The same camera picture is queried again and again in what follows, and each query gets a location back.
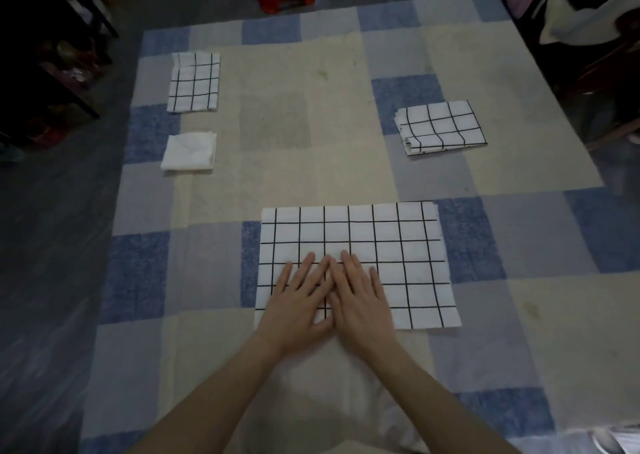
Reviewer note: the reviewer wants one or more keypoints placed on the white black-grid cloth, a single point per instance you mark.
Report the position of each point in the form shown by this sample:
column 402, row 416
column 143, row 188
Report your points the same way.
column 440, row 129
column 400, row 249
column 194, row 81

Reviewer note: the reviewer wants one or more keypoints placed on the person's right hand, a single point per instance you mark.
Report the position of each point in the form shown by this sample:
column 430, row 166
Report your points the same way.
column 365, row 314

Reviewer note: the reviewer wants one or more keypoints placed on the blue beige patchwork tablecloth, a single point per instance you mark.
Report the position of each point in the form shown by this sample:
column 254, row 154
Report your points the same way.
column 325, row 159

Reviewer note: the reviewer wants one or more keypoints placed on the plain white cloth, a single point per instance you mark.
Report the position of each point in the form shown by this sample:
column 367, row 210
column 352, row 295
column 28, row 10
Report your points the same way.
column 189, row 151

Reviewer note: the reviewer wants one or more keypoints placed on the person's left forearm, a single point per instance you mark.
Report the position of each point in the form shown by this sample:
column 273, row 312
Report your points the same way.
column 210, row 398

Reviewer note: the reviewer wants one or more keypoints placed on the person's left hand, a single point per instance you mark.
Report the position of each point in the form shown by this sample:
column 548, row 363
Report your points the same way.
column 292, row 314

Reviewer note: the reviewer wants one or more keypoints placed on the person's right forearm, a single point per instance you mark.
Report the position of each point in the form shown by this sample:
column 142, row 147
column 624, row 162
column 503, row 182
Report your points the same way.
column 445, row 408

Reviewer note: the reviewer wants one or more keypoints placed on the reddish wooden chair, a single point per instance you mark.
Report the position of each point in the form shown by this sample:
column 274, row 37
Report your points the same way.
column 605, row 84

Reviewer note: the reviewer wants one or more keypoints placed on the white black garment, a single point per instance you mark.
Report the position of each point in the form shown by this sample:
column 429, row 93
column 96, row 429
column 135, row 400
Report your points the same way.
column 570, row 26

